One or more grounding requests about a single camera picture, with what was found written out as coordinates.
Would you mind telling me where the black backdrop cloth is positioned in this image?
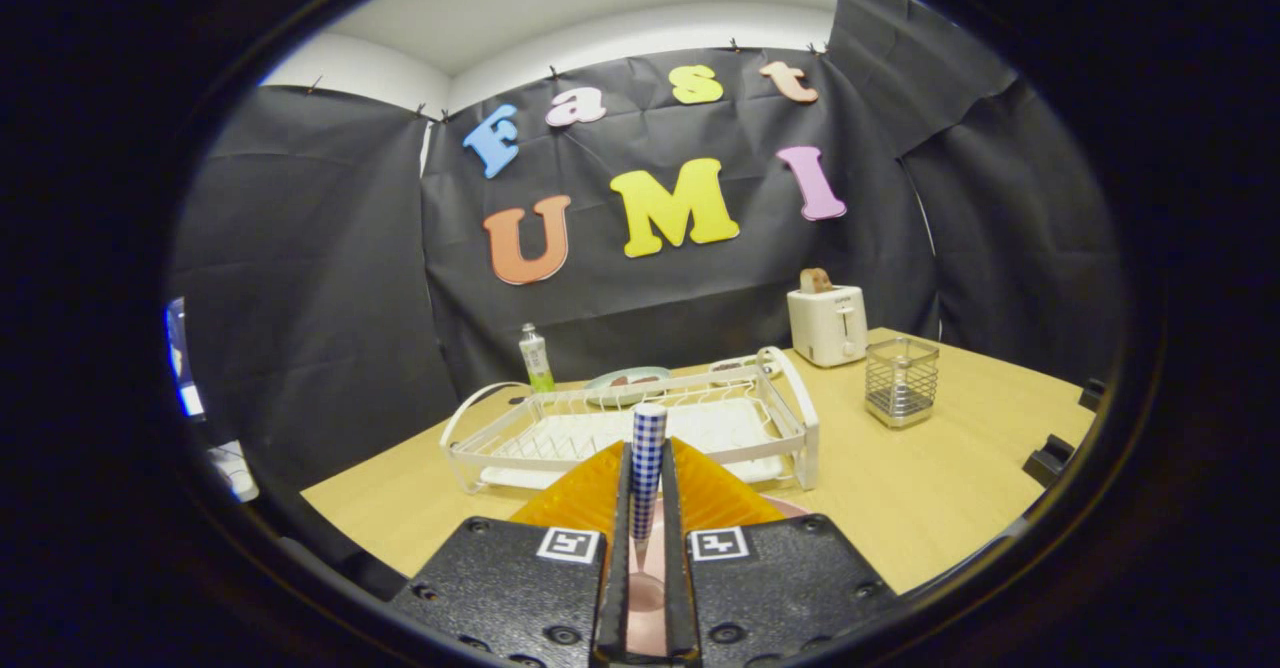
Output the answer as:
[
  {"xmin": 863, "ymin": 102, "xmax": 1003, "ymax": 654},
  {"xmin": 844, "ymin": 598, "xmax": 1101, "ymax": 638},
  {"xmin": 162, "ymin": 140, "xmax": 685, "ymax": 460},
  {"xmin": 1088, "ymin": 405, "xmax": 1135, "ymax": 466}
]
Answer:
[{"xmin": 170, "ymin": 0, "xmax": 1126, "ymax": 489}]

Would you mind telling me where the green dish soap bottle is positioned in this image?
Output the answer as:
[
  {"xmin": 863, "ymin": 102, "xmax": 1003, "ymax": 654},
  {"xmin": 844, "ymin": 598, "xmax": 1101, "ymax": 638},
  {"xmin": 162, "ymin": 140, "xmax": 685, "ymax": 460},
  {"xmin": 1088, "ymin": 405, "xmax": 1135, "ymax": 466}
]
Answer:
[{"xmin": 518, "ymin": 323, "xmax": 557, "ymax": 393}]

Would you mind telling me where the bright blue screen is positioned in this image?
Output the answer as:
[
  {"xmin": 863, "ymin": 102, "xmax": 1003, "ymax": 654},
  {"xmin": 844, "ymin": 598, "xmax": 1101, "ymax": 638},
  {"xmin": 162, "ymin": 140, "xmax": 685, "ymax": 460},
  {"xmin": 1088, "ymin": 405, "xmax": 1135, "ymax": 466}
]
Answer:
[{"xmin": 165, "ymin": 298, "xmax": 206, "ymax": 419}]

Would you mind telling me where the pink plate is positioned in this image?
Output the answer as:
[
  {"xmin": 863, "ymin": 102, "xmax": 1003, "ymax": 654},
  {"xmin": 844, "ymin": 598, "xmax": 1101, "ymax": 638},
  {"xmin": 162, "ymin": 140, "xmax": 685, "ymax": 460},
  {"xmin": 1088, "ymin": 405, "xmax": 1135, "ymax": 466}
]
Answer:
[{"xmin": 628, "ymin": 493, "xmax": 811, "ymax": 657}]

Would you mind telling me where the blue checkered handle spoon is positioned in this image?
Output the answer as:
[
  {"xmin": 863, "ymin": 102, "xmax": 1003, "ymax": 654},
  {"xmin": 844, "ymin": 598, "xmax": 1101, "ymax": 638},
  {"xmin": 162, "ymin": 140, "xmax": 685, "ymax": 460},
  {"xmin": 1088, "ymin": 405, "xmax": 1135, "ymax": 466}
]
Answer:
[{"xmin": 630, "ymin": 403, "xmax": 669, "ymax": 574}]

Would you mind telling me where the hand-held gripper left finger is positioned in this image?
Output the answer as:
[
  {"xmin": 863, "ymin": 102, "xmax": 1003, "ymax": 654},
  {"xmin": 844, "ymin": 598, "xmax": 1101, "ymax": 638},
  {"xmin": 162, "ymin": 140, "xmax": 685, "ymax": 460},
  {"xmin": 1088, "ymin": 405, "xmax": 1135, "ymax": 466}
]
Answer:
[{"xmin": 388, "ymin": 438, "xmax": 633, "ymax": 668}]

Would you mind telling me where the white wire dish rack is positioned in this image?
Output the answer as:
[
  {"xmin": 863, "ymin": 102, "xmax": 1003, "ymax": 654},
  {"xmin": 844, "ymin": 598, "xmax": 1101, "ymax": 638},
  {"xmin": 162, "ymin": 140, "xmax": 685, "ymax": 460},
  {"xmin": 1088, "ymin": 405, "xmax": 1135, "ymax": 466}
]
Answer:
[{"xmin": 440, "ymin": 346, "xmax": 821, "ymax": 494}]

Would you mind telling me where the pale green plate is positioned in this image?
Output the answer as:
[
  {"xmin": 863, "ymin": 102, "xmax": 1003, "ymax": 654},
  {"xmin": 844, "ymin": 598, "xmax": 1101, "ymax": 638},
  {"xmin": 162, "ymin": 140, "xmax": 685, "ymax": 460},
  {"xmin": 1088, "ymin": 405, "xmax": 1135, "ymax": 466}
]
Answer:
[{"xmin": 584, "ymin": 366, "xmax": 673, "ymax": 407}]

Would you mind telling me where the white toaster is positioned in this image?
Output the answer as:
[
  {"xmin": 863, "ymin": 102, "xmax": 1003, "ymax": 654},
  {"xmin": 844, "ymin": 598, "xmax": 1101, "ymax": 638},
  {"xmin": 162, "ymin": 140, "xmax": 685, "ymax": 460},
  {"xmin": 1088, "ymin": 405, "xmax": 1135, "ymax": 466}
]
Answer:
[{"xmin": 786, "ymin": 285, "xmax": 869, "ymax": 368}]

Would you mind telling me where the white object beside table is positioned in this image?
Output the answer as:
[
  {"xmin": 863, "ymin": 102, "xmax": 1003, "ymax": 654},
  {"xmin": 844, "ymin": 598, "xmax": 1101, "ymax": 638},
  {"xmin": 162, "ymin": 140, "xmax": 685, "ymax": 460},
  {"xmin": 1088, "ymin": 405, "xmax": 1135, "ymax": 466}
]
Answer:
[{"xmin": 208, "ymin": 440, "xmax": 260, "ymax": 503}]

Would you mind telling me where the metal wire basket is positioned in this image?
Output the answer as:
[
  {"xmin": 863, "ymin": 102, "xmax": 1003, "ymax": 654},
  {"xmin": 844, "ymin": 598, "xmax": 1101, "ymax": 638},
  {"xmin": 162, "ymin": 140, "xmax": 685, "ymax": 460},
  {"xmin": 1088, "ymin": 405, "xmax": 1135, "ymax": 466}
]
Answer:
[{"xmin": 864, "ymin": 337, "xmax": 941, "ymax": 430}]

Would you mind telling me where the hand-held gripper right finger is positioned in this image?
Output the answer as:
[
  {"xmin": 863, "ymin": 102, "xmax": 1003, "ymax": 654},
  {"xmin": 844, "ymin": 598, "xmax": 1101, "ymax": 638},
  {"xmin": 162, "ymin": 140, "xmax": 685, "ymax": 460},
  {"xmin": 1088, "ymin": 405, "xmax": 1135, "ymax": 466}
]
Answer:
[{"xmin": 660, "ymin": 438, "xmax": 898, "ymax": 668}]

